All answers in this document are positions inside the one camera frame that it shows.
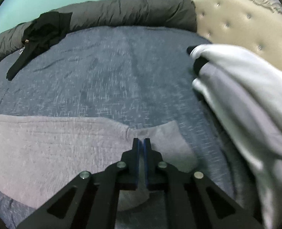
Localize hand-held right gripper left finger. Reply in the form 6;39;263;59
16;138;141;229

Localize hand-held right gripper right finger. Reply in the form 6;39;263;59
143;138;263;229

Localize cream tufted headboard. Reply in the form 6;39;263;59
174;0;282;81

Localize black garment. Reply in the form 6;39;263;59
6;11;73;81

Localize light grey folded garment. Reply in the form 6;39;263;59
199;63;282;164

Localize white folded shirt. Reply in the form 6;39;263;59
190;44;282;229

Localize rolled dark grey duvet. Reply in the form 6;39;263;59
0;0;198;72

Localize dark grey folded garment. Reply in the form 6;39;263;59
187;46;208;74

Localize blue patterned bed sheet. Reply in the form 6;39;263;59
0;25;251;229

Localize grey fleece pants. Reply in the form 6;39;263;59
0;114;199;211

